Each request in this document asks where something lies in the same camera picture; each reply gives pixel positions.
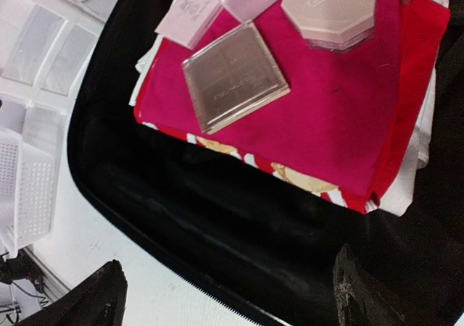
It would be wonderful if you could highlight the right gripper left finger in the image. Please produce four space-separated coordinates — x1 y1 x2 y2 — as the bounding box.
19 260 128 326

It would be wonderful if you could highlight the black ribbed hard-shell suitcase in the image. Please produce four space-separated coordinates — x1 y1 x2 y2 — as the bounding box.
67 0 463 325

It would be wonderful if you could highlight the white perforated plastic basket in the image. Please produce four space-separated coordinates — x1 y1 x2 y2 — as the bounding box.
1 128 59 258

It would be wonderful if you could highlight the white plastic drawer organizer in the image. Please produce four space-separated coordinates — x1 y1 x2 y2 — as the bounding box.
1 0 117 132

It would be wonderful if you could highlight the octagonal beige powder jar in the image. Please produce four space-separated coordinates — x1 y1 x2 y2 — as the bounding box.
281 0 376 52

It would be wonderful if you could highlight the magenta folded cloth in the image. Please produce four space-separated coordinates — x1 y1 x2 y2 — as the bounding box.
139 0 403 200

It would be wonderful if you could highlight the white folded garment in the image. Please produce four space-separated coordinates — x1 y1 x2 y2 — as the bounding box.
128 0 450 218

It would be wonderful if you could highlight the square bronze compact case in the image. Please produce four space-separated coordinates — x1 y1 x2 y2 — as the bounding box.
182 22 291 135

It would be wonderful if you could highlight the small pink square box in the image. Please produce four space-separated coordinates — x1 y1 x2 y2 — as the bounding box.
155 0 222 50

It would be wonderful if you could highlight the red patterned folded garment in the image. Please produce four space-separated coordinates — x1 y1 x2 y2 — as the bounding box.
133 0 450 215

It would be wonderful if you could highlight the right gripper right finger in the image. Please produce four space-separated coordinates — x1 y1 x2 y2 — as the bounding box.
333 244 435 325

